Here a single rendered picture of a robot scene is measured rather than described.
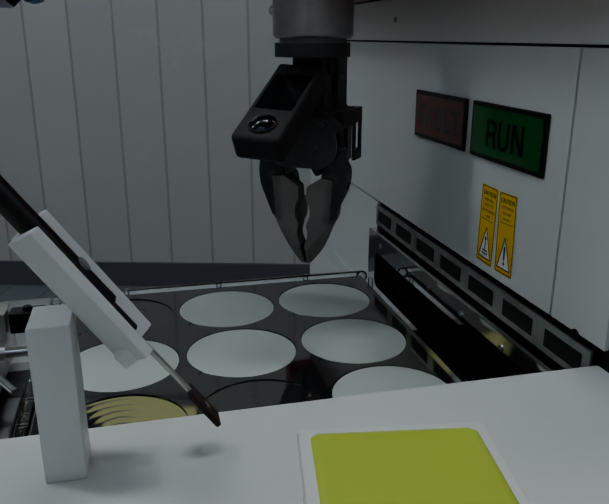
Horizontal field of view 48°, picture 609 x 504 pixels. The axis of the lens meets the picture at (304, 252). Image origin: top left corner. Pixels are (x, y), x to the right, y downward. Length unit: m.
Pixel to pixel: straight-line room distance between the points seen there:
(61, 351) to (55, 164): 3.10
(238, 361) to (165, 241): 2.76
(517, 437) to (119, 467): 0.22
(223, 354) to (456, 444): 0.39
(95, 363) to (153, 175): 2.68
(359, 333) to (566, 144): 0.28
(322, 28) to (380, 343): 0.29
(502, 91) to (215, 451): 0.37
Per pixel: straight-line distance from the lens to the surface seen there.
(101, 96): 3.30
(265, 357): 0.63
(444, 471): 0.25
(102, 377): 0.62
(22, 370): 0.77
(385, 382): 0.59
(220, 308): 0.74
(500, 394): 0.45
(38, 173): 3.47
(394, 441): 0.27
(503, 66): 0.60
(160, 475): 0.37
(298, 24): 0.63
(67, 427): 0.36
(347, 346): 0.65
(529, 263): 0.57
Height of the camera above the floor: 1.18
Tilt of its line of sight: 18 degrees down
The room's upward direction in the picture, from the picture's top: straight up
